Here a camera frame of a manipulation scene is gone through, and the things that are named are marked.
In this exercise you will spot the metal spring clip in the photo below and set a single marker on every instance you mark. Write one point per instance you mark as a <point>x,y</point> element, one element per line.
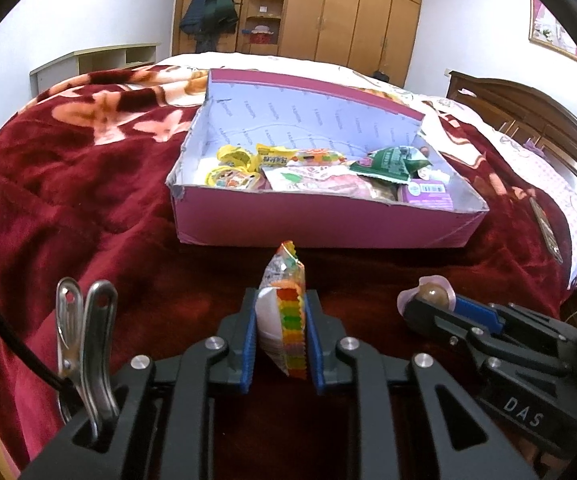
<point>93,350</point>

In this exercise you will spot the small black bag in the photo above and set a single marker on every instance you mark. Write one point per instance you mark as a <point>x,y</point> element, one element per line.
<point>381,77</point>

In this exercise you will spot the white peach jelly pouch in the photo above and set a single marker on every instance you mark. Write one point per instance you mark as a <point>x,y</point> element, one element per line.
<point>313,180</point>

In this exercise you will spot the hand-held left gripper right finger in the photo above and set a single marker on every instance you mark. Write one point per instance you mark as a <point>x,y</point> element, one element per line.
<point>316,340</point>

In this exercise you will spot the wooden wardrobe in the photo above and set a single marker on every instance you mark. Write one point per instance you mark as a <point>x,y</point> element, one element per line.
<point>348,15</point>

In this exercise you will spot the dark flat patterned strip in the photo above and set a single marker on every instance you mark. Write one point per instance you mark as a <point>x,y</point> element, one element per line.
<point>545,230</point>

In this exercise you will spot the framed wall poster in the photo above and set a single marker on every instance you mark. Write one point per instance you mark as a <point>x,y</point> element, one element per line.
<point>553,30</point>

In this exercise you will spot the rainbow gummy packet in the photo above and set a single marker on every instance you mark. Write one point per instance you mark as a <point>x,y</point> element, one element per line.
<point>288,310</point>

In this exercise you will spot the dark blue hanging coat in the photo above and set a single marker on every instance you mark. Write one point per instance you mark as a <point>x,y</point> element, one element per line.
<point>196,10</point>

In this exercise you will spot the large green packet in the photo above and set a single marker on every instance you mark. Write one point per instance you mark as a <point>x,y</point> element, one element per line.
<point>393,162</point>

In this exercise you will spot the red floral blanket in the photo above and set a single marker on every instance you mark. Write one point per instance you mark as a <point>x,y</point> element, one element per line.
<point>68,185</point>

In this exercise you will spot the lilac checked bed sheet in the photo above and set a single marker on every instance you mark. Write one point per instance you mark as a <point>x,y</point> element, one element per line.
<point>563,195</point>

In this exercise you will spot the purple foil packet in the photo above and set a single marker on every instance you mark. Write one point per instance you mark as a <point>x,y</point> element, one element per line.
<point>428,194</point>

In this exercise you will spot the low white shelf unit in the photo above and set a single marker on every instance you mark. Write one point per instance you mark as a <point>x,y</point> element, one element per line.
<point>53,72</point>

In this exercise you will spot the brown jelly cup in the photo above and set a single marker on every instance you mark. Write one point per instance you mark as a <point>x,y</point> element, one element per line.
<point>431,294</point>

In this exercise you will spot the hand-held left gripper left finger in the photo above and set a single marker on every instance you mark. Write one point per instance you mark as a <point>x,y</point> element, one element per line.
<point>249,340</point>

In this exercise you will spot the pink cardboard box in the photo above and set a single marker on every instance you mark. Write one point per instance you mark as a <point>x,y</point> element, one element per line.
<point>318,225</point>

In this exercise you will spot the small purple object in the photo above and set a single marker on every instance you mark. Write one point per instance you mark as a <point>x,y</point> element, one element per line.
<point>530,146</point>

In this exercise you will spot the orange printed packet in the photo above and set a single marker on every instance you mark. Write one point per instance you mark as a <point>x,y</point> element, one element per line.
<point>318,156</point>

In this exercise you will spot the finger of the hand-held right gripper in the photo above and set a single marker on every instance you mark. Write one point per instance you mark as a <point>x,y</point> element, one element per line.
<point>473,310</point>
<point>438,322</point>

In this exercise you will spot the small yellow candy packet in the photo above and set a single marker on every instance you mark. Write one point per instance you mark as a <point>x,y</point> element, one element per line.
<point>233,155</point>

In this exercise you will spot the yellow jelly cup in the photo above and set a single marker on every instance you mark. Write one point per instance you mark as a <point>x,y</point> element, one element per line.
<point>228,179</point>

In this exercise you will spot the large yellow packet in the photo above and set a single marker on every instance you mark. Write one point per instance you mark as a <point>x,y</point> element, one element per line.
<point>276,159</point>

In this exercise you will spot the wooden headboard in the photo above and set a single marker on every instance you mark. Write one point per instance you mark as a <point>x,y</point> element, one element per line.
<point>518,105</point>

